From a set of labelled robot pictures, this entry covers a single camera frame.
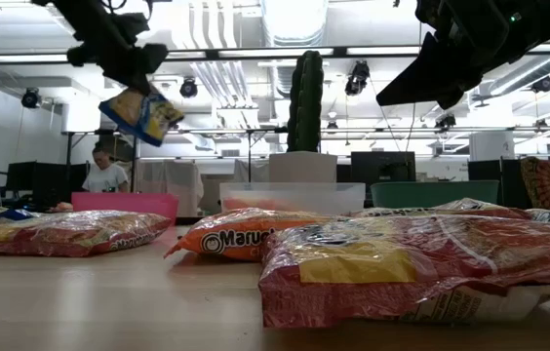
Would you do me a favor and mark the silver ventilation duct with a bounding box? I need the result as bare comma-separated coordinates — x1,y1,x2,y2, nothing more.
258,0,331,49

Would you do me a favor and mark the black overhead beam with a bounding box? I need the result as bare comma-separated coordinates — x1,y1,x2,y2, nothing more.
0,43,550,65

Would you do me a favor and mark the green cactus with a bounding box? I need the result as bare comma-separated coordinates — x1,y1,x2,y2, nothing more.
286,49,326,154

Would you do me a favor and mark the person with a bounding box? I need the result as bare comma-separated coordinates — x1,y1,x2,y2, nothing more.
81,145,131,194

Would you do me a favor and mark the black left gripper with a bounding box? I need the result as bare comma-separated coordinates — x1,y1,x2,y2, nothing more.
66,33,170,97

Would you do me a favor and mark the clear plastic bin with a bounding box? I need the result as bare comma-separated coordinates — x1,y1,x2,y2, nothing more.
218,181,368,216

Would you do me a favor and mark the teal plastic bin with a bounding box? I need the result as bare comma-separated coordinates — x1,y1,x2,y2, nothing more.
370,179,501,210

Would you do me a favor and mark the black background monitor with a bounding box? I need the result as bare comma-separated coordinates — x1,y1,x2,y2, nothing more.
349,150,417,197
5,160,90,209

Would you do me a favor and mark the white wall box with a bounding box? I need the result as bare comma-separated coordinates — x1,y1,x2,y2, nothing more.
60,100,102,134

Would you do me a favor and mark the red plastic bin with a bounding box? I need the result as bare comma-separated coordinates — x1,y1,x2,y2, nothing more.
70,191,180,225

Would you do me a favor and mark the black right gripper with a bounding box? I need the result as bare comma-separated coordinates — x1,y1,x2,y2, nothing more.
375,0,544,111

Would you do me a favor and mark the orange mandala tapestry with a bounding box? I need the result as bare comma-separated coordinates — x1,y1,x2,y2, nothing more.
519,156,550,212

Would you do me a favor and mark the white column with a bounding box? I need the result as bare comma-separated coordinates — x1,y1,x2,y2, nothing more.
468,130,517,163

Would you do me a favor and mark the black partition panel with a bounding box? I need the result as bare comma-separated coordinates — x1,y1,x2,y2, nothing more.
467,158,523,212

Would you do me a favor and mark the black ceiling spotlight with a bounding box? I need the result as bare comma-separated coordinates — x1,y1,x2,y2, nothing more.
20,86,43,110
178,76,200,99
433,113,457,131
530,75,550,95
344,59,372,98

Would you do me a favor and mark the white cloth cover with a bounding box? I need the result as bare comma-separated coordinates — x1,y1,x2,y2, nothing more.
132,158,206,218

